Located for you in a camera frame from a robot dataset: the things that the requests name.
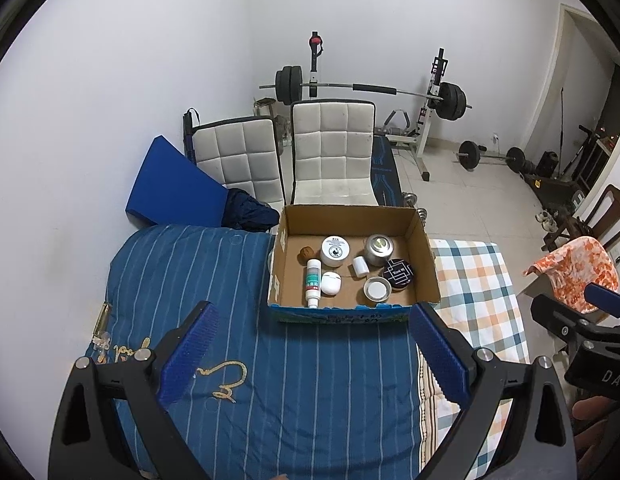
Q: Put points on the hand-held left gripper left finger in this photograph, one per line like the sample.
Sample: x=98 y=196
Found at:
x=192 y=355

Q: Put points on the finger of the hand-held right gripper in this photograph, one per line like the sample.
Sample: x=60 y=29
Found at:
x=565 y=320
x=607 y=297

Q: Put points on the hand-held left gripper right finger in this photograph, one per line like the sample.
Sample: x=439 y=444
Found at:
x=437 y=355

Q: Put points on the black patterned round tin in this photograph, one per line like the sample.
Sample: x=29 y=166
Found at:
x=399 y=273

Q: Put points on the small white cylinder bottle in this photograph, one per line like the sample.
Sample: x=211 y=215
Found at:
x=360 y=266

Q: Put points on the cardboard box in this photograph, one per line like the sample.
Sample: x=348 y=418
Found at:
x=290 y=285

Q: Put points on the white rounded case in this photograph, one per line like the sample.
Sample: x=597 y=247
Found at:
x=330 y=282

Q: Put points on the white tube with green label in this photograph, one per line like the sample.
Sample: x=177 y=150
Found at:
x=313 y=282

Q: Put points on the small brown ball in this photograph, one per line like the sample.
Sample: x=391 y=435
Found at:
x=305 y=253

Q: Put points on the person's right hand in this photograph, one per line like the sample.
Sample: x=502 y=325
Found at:
x=592 y=410

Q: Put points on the orange floral cloth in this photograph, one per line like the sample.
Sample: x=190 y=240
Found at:
x=575 y=265

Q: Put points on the plaid blanket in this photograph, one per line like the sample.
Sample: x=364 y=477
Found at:
x=470 y=280

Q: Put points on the clear plastic piece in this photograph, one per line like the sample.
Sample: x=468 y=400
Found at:
x=102 y=345

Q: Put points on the wooden chair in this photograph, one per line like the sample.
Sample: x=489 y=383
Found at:
x=602 y=205

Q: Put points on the gold tube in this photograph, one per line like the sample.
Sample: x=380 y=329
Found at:
x=102 y=321

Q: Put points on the pair of white shoes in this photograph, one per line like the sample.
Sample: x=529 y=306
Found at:
x=546 y=220

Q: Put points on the blue striped blanket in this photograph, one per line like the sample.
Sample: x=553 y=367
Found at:
x=290 y=385

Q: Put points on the silver round tin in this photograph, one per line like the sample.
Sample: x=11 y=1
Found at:
x=380 y=249

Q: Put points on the black exercise machine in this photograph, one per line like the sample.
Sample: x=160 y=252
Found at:
x=555 y=187

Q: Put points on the white labelled jar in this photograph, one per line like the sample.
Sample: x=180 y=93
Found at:
x=335 y=250

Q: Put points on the black scooter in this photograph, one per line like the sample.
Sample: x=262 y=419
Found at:
x=582 y=150

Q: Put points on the dark blue cloth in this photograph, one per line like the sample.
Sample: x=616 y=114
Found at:
x=247 y=212

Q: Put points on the chrome dumbbells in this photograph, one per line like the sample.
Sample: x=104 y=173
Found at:
x=417 y=202

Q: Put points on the blue foam mat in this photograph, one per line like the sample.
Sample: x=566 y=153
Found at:
x=175 y=185

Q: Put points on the short barbell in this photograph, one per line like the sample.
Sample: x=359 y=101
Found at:
x=490 y=159

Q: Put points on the blue bench pad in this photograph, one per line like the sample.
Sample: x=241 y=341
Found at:
x=385 y=170

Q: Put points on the white quilted chair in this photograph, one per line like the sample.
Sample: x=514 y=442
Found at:
x=335 y=150
x=240 y=155

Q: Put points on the white weight rack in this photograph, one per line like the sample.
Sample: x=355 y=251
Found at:
x=424 y=135

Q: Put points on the black pole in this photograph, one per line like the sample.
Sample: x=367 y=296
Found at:
x=190 y=132

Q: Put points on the barbell with black plates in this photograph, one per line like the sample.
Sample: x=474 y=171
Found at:
x=370 y=89

